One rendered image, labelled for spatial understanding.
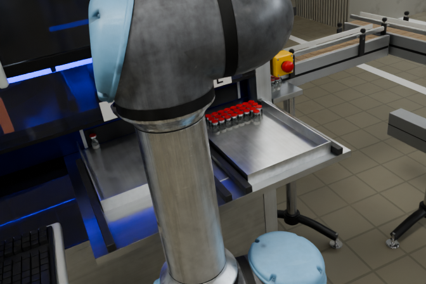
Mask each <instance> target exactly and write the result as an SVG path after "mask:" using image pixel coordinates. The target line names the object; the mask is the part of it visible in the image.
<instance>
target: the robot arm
mask: <svg viewBox="0 0 426 284"><path fill-rule="evenodd" d="M293 26H294V9H293V6H292V2H291V0H90V2H89V35H90V43H91V55H92V61H93V71H94V79H95V84H96V89H97V93H98V98H99V99H100V101H107V102H108V103H111V102H113V100H114V102H113V103H112V104H111V105H110V108H111V109H112V112H113V113H114V114H115V115H116V116H117V117H118V118H121V119H123V120H125V121H127V122H129V123H131V124H133V125H134V128H135V131H136V136H137V139H138V145H139V149H140V153H141V158H142V161H143V166H144V169H145V174H146V179H147V182H148V187H149V191H150V196H151V199H152V204H153V209H154V212H155V217H156V220H157V225H158V230H159V233H160V239H161V242H162V246H163V250H164V255H165V262H164V265H163V266H162V269H161V272H160V278H159V279H157V280H155V281H154V283H153V284H326V273H325V262H324V260H323V257H322V255H321V253H320V251H319V250H318V249H317V248H316V246H315V245H314V244H312V243H311V242H310V241H309V240H307V239H306V238H304V237H302V236H297V235H296V234H295V233H290V232H286V231H272V232H269V233H265V234H263V235H261V236H259V237H258V238H256V239H255V242H254V243H252V244H251V246H250V248H249V251H248V254H245V255H241V256H239V257H234V256H233V254H232V253H231V252H230V251H229V250H228V249H226V248H224V242H223V234H222V229H221V220H220V215H219V207H218V202H217V195H216V186H215V181H214V173H213V168H212V160H211V155H210V147H209V139H208V134H207V126H206V121H205V111H206V109H208V107H209V106H210V105H211V104H212V103H213V101H214V99H215V91H214V80H216V79H222V78H225V77H231V76H234V75H239V74H244V73H246V72H249V71H252V70H255V69H257V68H259V67H260V66H262V65H264V64H265V63H267V62H268V61H270V60H271V59H273V58H274V57H275V56H276V55H277V54H278V53H279V52H280V51H281V50H282V49H283V47H284V46H285V45H286V43H287V41H288V39H289V37H290V34H291V32H292V29H293Z"/></svg>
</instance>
